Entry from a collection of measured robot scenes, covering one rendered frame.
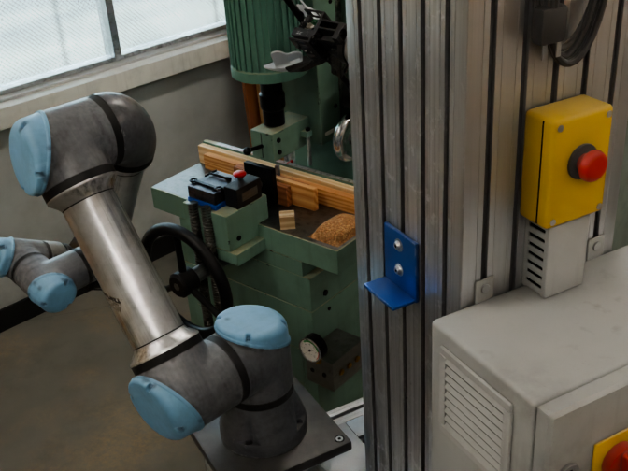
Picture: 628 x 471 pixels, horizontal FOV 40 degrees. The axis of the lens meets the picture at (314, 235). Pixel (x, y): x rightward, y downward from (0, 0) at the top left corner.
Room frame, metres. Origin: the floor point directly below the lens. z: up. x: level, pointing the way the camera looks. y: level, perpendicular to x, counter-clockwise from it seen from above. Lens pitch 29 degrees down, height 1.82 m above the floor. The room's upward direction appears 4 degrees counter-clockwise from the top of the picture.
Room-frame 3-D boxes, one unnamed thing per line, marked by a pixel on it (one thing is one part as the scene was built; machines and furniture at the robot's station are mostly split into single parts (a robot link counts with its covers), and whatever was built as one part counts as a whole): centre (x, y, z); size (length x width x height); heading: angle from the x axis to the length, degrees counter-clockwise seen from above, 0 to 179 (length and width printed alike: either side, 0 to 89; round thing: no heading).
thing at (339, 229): (1.67, -0.06, 0.91); 0.12 x 0.09 x 0.03; 139
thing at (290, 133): (1.92, 0.06, 1.03); 0.14 x 0.07 x 0.09; 139
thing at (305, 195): (1.85, 0.07, 0.93); 0.22 x 0.01 x 0.06; 49
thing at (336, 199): (1.87, 0.03, 0.92); 0.62 x 0.02 x 0.04; 49
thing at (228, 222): (1.76, 0.20, 0.91); 0.15 x 0.14 x 0.09; 49
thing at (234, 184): (1.75, 0.19, 0.99); 0.13 x 0.11 x 0.06; 49
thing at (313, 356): (1.58, 0.02, 0.65); 0.06 x 0.04 x 0.08; 49
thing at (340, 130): (1.92, -0.11, 1.02); 0.12 x 0.03 x 0.12; 139
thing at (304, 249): (1.82, 0.14, 0.87); 0.61 x 0.30 x 0.06; 49
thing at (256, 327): (1.13, 0.12, 0.98); 0.13 x 0.12 x 0.14; 132
